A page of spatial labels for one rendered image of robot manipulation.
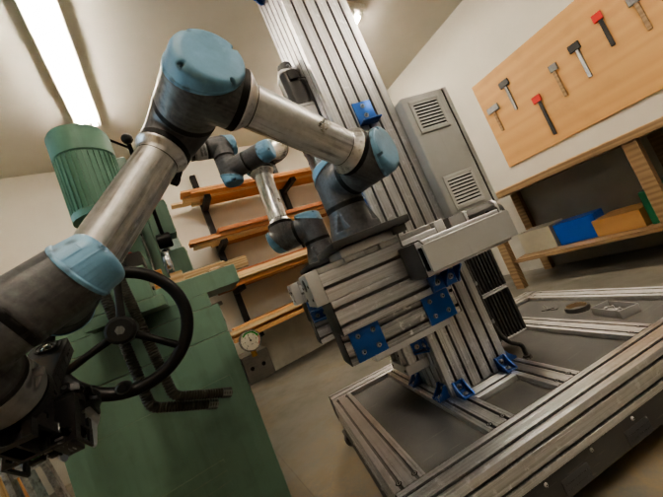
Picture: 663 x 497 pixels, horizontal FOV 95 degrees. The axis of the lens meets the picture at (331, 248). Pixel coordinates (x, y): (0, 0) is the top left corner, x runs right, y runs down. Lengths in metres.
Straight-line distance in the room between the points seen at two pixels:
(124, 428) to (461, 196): 1.20
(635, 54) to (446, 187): 2.31
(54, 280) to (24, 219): 3.52
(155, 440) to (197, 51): 0.90
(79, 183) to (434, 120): 1.19
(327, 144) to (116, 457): 0.91
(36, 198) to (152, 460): 3.24
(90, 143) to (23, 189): 2.78
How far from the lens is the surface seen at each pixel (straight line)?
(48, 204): 3.94
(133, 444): 1.05
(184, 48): 0.60
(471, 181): 1.21
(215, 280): 1.01
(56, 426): 0.55
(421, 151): 1.17
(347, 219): 0.82
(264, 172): 1.50
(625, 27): 3.32
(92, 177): 1.23
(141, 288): 0.93
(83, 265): 0.42
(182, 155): 0.67
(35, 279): 0.42
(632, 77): 3.27
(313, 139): 0.68
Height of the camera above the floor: 0.75
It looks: 5 degrees up
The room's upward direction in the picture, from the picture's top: 23 degrees counter-clockwise
